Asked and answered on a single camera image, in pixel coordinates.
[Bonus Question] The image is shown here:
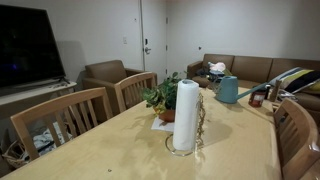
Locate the teal plastic watering can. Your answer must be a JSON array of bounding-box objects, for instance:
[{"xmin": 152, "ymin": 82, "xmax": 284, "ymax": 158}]
[{"xmin": 215, "ymin": 76, "xmax": 267, "ymax": 104}]

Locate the green potted plant terracotta pot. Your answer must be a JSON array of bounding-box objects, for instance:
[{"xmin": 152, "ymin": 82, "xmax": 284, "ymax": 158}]
[{"xmin": 142, "ymin": 72, "xmax": 181, "ymax": 122}]

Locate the dried brown plant sprig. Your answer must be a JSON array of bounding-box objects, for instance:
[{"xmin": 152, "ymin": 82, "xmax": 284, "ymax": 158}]
[{"xmin": 196, "ymin": 93, "xmax": 206, "ymax": 148}]

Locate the white paper towel roll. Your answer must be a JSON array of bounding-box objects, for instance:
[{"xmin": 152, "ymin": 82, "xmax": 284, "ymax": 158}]
[{"xmin": 173, "ymin": 79, "xmax": 199, "ymax": 151}]

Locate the wooden chair by armchair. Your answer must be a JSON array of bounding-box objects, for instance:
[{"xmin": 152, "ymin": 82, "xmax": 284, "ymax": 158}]
[{"xmin": 115, "ymin": 72, "xmax": 155, "ymax": 112}]

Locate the white paper under pot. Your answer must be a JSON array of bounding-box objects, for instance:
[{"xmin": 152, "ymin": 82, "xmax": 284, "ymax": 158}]
[{"xmin": 151, "ymin": 117, "xmax": 175, "ymax": 132}]

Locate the metal paper towel holder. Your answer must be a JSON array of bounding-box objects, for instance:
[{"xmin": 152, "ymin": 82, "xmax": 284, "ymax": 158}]
[{"xmin": 165, "ymin": 134, "xmax": 194, "ymax": 157}]

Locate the clutter pile on sofa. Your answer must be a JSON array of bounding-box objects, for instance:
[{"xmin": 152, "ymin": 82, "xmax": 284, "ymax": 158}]
[{"xmin": 196, "ymin": 62, "xmax": 232, "ymax": 82}]

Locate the brown leather armchair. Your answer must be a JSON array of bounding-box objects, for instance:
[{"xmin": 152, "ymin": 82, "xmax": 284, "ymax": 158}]
[{"xmin": 83, "ymin": 60, "xmax": 157, "ymax": 115}]

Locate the brown leather sofa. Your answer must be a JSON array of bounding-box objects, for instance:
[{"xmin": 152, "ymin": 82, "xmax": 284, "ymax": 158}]
[{"xmin": 187, "ymin": 54, "xmax": 320, "ymax": 120}]

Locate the dark lidded red jar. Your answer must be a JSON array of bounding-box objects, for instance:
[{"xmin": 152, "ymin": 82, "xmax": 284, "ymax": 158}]
[{"xmin": 248, "ymin": 91, "xmax": 265, "ymax": 107}]

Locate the wooden chair near television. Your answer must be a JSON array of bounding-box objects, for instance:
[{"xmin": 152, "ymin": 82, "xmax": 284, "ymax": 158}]
[{"xmin": 11, "ymin": 87, "xmax": 113, "ymax": 161}]

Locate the black flat screen television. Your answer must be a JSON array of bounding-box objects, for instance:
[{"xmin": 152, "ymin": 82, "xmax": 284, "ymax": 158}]
[{"xmin": 0, "ymin": 5, "xmax": 65, "ymax": 88}]

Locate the striped throw pillow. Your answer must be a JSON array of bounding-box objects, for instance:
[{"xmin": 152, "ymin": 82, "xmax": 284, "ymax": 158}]
[{"xmin": 269, "ymin": 67, "xmax": 320, "ymax": 94}]

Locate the wooden chair right side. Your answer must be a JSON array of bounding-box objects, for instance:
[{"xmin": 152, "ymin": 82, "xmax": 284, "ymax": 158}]
[{"xmin": 273, "ymin": 99, "xmax": 320, "ymax": 180}]

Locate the white tv stand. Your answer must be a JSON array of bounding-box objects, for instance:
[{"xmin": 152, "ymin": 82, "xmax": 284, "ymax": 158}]
[{"xmin": 0, "ymin": 81, "xmax": 77, "ymax": 108}]

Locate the wicker basket on floor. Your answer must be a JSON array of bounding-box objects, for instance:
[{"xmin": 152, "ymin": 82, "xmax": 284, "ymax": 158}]
[{"xmin": 2, "ymin": 140, "xmax": 28, "ymax": 168}]

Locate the white door with handle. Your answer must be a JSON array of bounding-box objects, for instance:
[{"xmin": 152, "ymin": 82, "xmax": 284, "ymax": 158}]
[{"xmin": 140, "ymin": 0, "xmax": 167, "ymax": 83}]

